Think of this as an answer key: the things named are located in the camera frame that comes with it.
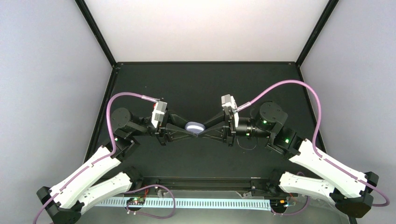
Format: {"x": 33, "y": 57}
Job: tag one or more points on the circuit board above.
{"x": 135, "y": 201}
{"x": 281, "y": 203}

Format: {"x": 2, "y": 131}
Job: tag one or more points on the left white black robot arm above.
{"x": 68, "y": 200}

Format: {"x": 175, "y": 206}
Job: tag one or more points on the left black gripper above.
{"x": 167, "y": 127}

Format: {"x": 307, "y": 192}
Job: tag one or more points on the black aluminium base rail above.
{"x": 210, "y": 184}

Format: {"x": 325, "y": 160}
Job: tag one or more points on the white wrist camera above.
{"x": 158, "y": 113}
{"x": 228, "y": 104}

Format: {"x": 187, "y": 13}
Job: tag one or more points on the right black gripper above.
{"x": 224, "y": 125}

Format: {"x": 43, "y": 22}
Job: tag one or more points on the lavender earbud charging case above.
{"x": 194, "y": 127}

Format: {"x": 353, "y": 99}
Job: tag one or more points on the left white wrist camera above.
{"x": 158, "y": 113}

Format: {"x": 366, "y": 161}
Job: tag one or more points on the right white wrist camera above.
{"x": 228, "y": 104}

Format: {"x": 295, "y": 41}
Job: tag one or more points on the left circuit board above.
{"x": 135, "y": 201}

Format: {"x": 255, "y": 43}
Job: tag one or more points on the right circuit board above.
{"x": 281, "y": 203}

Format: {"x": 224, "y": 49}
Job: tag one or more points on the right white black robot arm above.
{"x": 348, "y": 190}

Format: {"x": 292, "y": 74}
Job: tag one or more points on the clear plastic sheet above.
{"x": 302, "y": 201}

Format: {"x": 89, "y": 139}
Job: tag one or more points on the light blue slotted cable duct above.
{"x": 207, "y": 203}

